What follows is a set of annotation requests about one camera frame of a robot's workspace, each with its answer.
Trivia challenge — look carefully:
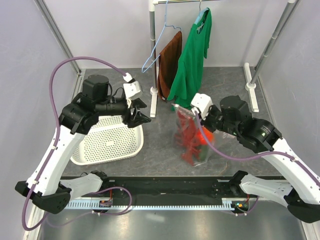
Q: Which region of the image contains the slotted cable duct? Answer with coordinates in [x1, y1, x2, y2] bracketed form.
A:
[65, 197, 248, 211]

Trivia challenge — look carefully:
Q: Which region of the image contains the clear zip top bag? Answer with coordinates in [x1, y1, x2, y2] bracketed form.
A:
[172, 103, 236, 167]

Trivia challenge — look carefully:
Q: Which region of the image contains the green toy avocado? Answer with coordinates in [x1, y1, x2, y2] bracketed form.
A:
[199, 145, 209, 161]

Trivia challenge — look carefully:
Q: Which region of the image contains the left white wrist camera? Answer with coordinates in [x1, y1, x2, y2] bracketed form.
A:
[123, 72, 143, 108]

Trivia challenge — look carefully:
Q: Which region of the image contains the white perforated plastic basket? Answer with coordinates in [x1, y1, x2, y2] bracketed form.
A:
[70, 116, 144, 166]

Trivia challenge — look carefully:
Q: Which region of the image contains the green t-shirt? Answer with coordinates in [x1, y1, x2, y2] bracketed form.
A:
[167, 8, 212, 109]

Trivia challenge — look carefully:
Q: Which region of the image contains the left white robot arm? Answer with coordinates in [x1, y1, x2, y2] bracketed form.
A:
[15, 75, 151, 214]

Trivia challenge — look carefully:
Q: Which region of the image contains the light blue clothes hanger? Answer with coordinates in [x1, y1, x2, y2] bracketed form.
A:
[194, 0, 209, 24]

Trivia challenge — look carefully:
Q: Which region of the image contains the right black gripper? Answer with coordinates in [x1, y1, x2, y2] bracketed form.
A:
[196, 103, 240, 136]

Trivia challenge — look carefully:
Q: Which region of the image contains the red toy lobster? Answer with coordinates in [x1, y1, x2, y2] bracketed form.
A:
[174, 109, 202, 166]

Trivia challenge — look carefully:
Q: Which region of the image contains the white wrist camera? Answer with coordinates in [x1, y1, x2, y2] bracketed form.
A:
[190, 93, 213, 120]
[123, 72, 143, 108]

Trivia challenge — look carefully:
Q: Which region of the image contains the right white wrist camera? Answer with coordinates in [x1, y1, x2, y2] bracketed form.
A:
[190, 93, 213, 120]

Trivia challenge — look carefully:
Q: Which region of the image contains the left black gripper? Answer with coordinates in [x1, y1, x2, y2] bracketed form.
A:
[96, 97, 152, 129]

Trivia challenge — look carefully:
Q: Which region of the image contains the aluminium frame post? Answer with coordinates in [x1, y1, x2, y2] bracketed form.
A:
[33, 0, 83, 76]

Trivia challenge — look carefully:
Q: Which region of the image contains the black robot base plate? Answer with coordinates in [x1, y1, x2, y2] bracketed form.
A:
[59, 175, 266, 207]

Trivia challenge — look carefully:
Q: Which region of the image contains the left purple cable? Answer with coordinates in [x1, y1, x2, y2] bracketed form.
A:
[21, 56, 128, 231]

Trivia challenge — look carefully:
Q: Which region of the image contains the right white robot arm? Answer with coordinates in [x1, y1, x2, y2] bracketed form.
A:
[191, 93, 320, 223]

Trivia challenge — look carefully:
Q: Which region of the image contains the blue wire hanger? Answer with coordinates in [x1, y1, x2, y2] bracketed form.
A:
[141, 0, 182, 74]

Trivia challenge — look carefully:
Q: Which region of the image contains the metal clothes rack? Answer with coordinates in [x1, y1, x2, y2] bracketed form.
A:
[146, 0, 299, 118]

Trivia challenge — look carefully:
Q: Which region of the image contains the red toy tomato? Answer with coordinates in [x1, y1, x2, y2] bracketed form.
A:
[196, 126, 215, 145]

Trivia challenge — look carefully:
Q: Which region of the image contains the brown hanging cloth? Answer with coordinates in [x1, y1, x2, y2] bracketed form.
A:
[157, 31, 183, 102]

